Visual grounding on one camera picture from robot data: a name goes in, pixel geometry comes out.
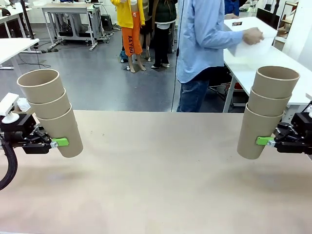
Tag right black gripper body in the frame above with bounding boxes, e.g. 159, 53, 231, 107
291, 112, 312, 155

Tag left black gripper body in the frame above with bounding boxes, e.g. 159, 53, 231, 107
0, 114, 37, 155

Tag tall beige paper cup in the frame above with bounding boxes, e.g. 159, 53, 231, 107
17, 69, 66, 104
35, 102, 84, 158
26, 89, 72, 120
248, 87, 293, 117
236, 102, 285, 160
252, 66, 300, 99

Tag white plastic basket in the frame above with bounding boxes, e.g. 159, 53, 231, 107
223, 16, 278, 65

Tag person's right forearm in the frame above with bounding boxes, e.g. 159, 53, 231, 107
207, 30, 246, 48

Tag person's right hand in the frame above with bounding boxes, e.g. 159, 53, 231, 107
242, 27, 264, 46

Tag white crumpled tissue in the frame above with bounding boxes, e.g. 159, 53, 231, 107
15, 98, 31, 113

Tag large white side table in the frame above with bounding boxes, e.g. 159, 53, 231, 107
223, 46, 312, 114

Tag small white table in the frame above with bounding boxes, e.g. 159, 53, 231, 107
0, 38, 40, 71

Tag shelf with wooden items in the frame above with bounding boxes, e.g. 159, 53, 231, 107
274, 1, 299, 44

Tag black vertical pole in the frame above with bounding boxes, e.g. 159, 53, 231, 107
20, 0, 35, 39

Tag white background desk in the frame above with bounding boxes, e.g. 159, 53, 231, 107
0, 2, 32, 39

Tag person in light blue shirt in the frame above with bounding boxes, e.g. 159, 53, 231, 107
175, 0, 244, 113

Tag equipment under grey desk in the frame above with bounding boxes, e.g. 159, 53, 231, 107
55, 13, 86, 37

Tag black monitor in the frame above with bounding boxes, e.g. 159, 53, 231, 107
255, 7, 280, 31

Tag black computer tower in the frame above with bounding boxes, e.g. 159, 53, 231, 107
101, 14, 113, 31

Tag blue jacket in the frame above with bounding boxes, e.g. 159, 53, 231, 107
224, 0, 241, 19

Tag mannequin in dark skirt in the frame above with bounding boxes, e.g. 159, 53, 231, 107
140, 0, 155, 60

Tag mannequin yellow jacket orange pants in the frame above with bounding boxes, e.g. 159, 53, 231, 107
110, 0, 147, 74

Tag mannequin in dark coat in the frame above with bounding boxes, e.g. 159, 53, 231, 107
151, 0, 178, 69

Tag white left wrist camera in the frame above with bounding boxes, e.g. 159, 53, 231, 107
0, 93, 20, 124

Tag thick black sleeved cable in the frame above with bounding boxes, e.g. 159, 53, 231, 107
0, 140, 18, 191

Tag thin black floor cable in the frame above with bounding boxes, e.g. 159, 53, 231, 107
18, 46, 51, 69

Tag grey metal-frame desk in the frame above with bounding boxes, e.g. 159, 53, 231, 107
41, 2, 98, 51

